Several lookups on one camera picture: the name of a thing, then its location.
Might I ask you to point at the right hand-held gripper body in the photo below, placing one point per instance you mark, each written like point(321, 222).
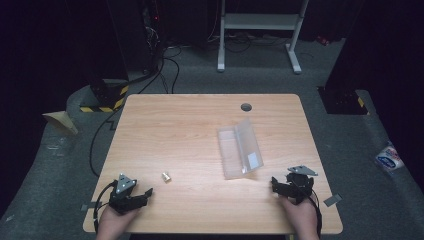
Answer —
point(300, 185)

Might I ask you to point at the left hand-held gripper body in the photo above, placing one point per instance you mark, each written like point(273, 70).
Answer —
point(122, 196)

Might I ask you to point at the person's left hand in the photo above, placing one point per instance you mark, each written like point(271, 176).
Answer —
point(115, 223)

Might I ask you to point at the person's right hand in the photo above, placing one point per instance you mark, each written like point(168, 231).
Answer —
point(300, 216)

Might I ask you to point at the small brass fitting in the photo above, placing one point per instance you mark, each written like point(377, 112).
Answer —
point(166, 177)

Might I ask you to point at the grey tape strip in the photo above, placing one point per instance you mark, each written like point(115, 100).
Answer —
point(332, 200)
point(88, 206)

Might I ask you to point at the clear plastic hinged box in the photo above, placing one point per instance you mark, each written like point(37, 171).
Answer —
point(240, 150)

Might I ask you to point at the white and blue packet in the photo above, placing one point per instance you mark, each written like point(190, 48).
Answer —
point(388, 159)

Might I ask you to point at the tan cardboard piece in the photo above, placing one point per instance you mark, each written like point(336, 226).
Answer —
point(61, 121)

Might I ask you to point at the black yellow striped stand base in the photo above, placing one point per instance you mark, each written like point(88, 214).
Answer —
point(105, 96)

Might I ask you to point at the white metal stand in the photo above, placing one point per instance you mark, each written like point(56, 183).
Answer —
point(260, 23)

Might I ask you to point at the dark equipment rack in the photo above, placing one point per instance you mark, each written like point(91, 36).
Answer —
point(146, 33)

